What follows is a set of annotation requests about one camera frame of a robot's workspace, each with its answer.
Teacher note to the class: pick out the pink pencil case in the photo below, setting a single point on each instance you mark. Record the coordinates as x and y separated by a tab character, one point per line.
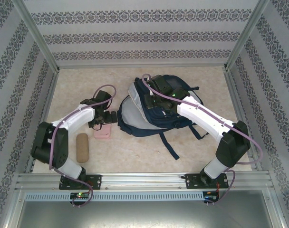
104	134

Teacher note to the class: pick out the navy blue backpack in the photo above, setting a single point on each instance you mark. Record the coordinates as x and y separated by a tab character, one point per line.
158	120

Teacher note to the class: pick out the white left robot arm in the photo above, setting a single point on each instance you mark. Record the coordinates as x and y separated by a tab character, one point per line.
75	118

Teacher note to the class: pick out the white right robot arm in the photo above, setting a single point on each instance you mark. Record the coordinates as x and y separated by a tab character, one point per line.
201	116

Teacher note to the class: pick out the brown glasses case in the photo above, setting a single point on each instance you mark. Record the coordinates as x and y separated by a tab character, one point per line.
82	148

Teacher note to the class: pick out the left controller board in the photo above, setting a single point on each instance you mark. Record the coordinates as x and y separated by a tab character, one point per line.
79	195

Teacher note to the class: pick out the controller board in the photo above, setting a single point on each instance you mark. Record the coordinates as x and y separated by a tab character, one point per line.
211	195
79	195

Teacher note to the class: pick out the grey metal sheet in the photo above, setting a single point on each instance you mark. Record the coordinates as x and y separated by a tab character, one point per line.
144	213

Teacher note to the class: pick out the right controller board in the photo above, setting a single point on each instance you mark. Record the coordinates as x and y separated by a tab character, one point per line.
211	195

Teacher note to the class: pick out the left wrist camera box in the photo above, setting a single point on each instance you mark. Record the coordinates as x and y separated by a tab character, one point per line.
95	124

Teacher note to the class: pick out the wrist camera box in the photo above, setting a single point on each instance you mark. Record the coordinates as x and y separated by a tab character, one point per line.
95	124
151	102

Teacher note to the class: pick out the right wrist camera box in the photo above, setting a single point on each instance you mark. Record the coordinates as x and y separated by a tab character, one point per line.
151	102

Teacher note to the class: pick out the aluminium frame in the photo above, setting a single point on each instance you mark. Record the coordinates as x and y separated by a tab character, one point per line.
142	178

